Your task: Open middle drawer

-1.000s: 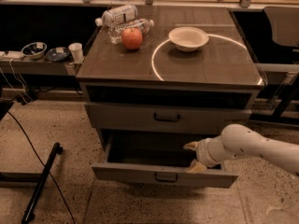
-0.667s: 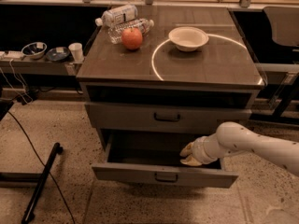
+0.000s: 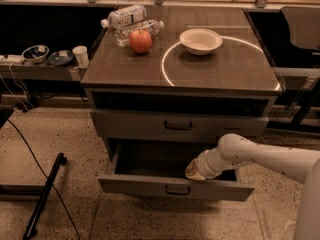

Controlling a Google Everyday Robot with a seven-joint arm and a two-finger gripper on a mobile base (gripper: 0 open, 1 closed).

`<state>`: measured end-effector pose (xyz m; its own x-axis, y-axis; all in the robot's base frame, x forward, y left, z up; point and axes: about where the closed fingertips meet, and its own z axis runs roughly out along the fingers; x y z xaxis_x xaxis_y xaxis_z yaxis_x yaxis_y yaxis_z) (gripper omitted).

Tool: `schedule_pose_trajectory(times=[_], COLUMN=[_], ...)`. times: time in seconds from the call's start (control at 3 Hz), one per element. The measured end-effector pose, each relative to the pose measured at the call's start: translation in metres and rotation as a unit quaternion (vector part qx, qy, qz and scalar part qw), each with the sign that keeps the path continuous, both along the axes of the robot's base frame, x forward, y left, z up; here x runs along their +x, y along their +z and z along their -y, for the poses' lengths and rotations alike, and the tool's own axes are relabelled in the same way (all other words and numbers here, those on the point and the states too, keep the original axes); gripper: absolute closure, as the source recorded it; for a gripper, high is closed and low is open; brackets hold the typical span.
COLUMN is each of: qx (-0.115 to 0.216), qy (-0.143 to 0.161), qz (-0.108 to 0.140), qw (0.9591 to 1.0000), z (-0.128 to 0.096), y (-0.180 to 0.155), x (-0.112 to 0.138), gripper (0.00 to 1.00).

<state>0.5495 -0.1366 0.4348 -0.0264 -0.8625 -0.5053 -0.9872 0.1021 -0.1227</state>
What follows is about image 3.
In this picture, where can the white power strip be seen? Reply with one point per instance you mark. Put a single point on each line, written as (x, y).
(11, 59)

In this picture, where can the labelled plastic water bottle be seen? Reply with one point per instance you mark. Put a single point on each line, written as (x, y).
(125, 17)

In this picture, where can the grey top drawer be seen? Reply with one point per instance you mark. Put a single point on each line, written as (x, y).
(177, 127)

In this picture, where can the white paper cup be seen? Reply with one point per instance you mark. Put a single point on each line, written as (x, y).
(80, 52)

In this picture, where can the clear plastic water bottle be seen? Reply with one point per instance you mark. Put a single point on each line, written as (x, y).
(152, 26)

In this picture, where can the white paper bowl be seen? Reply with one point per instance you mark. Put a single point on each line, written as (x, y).
(200, 41)

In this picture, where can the grey drawer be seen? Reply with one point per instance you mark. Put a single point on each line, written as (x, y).
(153, 168)
(177, 127)

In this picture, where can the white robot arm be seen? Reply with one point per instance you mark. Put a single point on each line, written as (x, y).
(301, 165)

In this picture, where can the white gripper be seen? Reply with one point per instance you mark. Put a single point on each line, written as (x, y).
(208, 165)

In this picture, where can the black floor stand leg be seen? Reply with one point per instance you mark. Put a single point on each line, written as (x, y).
(31, 230)

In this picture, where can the red apple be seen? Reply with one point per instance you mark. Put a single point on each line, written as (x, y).
(140, 41)

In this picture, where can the dark blue bowl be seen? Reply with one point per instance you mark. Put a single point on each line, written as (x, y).
(61, 58)

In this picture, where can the grey drawer cabinet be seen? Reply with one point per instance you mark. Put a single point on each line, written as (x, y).
(233, 80)

